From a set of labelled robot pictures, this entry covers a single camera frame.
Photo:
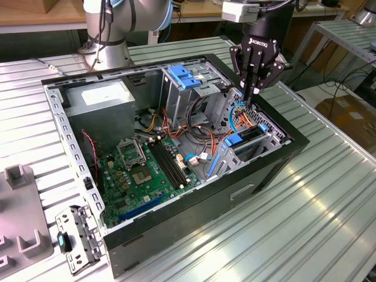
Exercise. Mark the CPU socket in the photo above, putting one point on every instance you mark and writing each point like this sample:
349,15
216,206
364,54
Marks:
141,176

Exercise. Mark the hard disk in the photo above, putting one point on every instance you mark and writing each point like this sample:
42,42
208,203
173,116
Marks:
233,140

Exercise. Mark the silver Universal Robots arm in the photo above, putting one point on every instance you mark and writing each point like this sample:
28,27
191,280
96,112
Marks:
117,50

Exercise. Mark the blue expansion slot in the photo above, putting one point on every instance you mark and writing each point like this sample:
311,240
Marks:
141,209

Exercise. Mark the green motherboard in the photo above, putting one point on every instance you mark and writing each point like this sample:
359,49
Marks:
158,188

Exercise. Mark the long wooden desk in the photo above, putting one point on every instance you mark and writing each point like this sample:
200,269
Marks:
29,14

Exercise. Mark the grey metal disk bay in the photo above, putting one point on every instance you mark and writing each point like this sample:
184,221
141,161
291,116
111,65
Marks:
229,160

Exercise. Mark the metal slat side table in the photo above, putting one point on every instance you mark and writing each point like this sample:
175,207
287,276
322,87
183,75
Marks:
346,35

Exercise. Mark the grey parts rack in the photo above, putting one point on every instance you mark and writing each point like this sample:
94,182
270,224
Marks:
17,214

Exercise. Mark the black open PC case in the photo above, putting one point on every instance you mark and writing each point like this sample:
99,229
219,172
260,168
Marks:
176,229

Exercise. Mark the black RAM slot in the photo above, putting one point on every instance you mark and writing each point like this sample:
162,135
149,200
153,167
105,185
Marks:
164,164
173,163

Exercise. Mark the grey card retainer bracket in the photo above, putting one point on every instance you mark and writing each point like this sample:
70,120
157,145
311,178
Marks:
73,218

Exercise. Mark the grey power supply unit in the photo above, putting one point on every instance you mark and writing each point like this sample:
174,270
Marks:
100,117

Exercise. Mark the small black device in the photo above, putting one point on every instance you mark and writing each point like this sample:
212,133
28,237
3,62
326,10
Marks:
329,3

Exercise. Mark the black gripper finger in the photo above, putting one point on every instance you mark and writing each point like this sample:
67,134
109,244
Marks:
273,73
243,67

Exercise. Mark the grey optical drive cage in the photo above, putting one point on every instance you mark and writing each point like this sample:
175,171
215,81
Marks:
179,100

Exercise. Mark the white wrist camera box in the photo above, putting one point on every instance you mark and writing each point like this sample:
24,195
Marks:
235,11

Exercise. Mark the black clip with blue mark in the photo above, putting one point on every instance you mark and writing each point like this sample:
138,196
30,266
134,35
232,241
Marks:
61,241

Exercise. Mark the brown cardboard box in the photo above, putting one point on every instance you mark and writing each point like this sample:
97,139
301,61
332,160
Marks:
346,114

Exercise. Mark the blue plastic drive latch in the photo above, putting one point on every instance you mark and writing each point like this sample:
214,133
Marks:
183,77

